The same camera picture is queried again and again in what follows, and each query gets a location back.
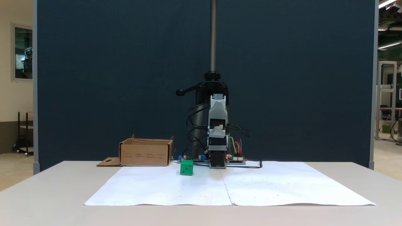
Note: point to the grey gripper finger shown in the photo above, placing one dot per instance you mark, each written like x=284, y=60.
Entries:
x=223, y=133
x=213, y=133

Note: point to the black shelf cart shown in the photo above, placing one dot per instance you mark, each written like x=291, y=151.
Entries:
x=25, y=127

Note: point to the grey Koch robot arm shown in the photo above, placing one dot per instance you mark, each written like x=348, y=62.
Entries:
x=217, y=110

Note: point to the green bin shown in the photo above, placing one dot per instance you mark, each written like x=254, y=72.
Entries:
x=387, y=128

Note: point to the dark stand column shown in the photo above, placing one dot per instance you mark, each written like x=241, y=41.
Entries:
x=202, y=131

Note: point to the brown cardboard box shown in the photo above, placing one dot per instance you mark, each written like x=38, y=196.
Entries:
x=144, y=153

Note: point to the white paper sheet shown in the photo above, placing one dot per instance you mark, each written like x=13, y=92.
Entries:
x=298, y=185
x=157, y=188

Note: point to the blue circuit board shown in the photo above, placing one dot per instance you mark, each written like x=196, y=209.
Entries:
x=198, y=160

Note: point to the aluminium profile frame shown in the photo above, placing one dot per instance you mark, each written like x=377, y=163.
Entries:
x=380, y=94

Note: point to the threaded metal pole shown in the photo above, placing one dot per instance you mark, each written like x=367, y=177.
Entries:
x=213, y=31

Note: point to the green die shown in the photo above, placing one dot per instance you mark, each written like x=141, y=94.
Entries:
x=186, y=168

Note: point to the ceiling light strip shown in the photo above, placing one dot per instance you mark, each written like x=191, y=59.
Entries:
x=389, y=45
x=387, y=3
x=392, y=28

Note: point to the dark blue partition panel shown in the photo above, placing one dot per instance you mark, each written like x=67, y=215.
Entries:
x=110, y=78

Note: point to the framed wall window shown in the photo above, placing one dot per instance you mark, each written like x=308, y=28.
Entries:
x=23, y=53

